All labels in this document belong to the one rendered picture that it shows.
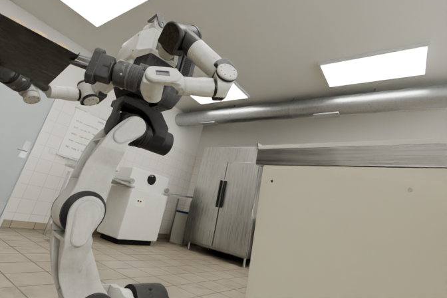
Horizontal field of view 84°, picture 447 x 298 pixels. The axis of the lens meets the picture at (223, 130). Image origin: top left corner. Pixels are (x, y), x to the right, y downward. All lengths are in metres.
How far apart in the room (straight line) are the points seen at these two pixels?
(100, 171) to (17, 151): 3.71
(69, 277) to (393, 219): 0.94
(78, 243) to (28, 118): 3.87
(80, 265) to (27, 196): 3.76
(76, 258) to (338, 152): 0.86
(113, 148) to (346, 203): 0.78
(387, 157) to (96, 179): 0.89
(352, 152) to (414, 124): 4.64
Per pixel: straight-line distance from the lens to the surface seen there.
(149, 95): 0.88
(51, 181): 4.83
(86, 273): 1.08
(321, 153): 0.69
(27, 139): 4.73
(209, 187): 5.06
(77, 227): 0.97
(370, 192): 0.63
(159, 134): 1.12
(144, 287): 1.24
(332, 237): 0.64
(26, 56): 1.06
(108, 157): 1.02
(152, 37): 1.14
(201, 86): 0.89
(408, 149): 0.66
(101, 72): 0.88
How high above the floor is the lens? 0.67
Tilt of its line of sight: 19 degrees up
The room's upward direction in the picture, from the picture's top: 11 degrees clockwise
